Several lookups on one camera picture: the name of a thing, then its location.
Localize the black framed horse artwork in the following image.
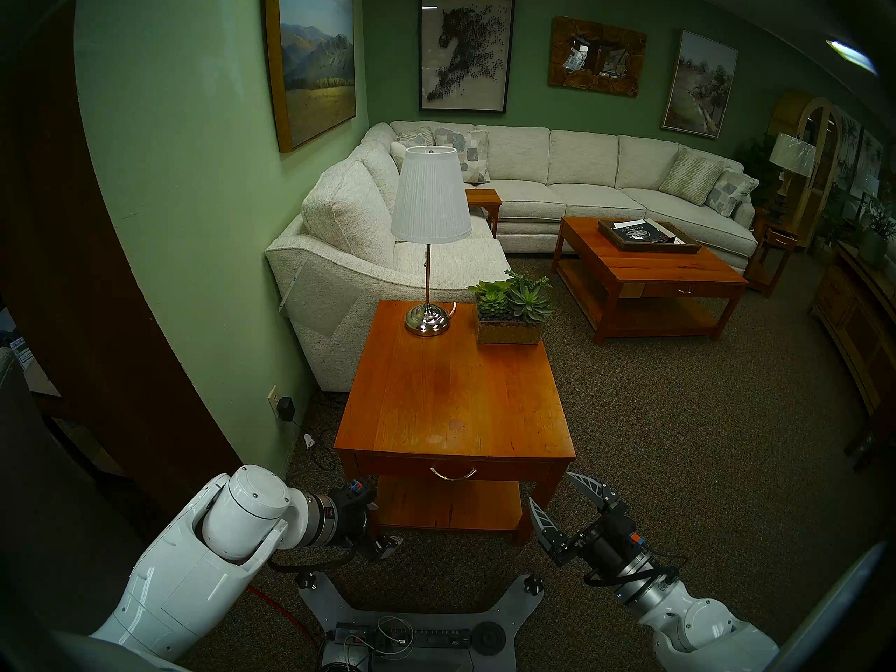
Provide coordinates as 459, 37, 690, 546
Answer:
419, 0, 516, 113

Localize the red floor cable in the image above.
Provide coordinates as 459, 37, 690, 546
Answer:
246, 583, 316, 643

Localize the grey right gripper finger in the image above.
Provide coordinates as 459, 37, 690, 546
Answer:
566, 472, 614, 515
528, 497, 562, 550

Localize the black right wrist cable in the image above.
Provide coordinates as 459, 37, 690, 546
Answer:
584, 552, 690, 591

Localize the wooden drawer with metal handle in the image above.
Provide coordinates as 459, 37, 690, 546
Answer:
353, 454, 554, 484

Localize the long wooden sideboard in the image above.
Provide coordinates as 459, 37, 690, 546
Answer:
811, 242, 896, 416

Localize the ceiling light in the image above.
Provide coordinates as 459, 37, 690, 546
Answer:
826, 39, 879, 76

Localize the dark cover book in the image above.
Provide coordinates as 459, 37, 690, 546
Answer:
616, 220, 676, 244

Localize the dark leafy floor plant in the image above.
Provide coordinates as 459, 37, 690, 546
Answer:
735, 133, 781, 209

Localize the small wooden side table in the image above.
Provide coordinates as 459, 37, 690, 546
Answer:
465, 188, 503, 239

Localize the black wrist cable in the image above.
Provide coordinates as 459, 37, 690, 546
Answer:
269, 545, 359, 575
584, 552, 690, 591

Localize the table lamp white pleated shade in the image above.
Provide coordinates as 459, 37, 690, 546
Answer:
390, 146, 473, 337

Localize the arched wooden cabinet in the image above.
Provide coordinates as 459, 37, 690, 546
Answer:
770, 90, 844, 251

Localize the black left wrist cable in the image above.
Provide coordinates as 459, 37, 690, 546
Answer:
269, 545, 359, 575

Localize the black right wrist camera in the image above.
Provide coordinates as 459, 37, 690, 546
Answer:
602, 499, 645, 545

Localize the rustic wood framed mirror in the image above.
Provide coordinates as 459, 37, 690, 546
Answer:
548, 16, 648, 97

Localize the small dark wood end table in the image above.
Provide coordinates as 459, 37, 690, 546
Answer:
743, 216, 800, 299

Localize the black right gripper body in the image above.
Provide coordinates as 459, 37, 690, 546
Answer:
550, 498, 649, 581

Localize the tree landscape painting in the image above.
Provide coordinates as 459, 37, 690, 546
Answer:
660, 29, 739, 139

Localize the lamp with wrapped shade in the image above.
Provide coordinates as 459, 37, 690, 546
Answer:
769, 132, 818, 220

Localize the brown wooden door panel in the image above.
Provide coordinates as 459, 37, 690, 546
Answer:
0, 0, 242, 517

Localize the potted plant green pot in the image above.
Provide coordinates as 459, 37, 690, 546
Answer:
857, 202, 896, 269

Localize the mountain landscape painting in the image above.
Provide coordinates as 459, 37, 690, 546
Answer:
264, 0, 358, 153

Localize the cream sectional sofa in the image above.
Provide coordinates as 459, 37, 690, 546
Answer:
265, 121, 760, 393

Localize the orange wooden end table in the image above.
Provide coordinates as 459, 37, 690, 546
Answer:
334, 300, 577, 547

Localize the wooden coffee table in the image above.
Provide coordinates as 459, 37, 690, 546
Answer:
552, 216, 750, 346

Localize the succulent planter box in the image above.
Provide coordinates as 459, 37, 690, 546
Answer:
467, 270, 555, 346

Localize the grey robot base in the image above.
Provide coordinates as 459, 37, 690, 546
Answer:
297, 571, 545, 672

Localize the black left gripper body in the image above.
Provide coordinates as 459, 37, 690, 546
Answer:
328, 487, 383, 562

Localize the black floor cable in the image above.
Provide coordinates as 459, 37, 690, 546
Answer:
307, 391, 351, 470

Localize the dark wooden tray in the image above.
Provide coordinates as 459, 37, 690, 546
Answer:
597, 218, 703, 254

